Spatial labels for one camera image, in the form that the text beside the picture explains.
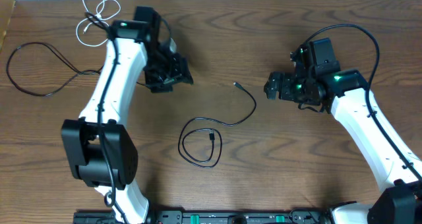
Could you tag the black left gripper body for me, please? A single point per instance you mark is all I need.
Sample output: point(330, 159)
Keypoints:
point(176, 72)

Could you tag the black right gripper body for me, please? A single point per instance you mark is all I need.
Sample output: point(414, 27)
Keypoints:
point(297, 89)

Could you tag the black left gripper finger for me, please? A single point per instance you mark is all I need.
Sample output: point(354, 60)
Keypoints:
point(184, 71)
point(161, 88)

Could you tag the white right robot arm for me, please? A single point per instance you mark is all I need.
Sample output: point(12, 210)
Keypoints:
point(349, 99)

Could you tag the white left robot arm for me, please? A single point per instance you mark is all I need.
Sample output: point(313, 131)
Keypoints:
point(99, 149)

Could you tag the cardboard side panel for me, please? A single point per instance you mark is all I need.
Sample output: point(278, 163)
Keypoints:
point(6, 11)

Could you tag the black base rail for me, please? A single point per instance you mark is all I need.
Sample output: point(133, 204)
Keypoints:
point(182, 217)

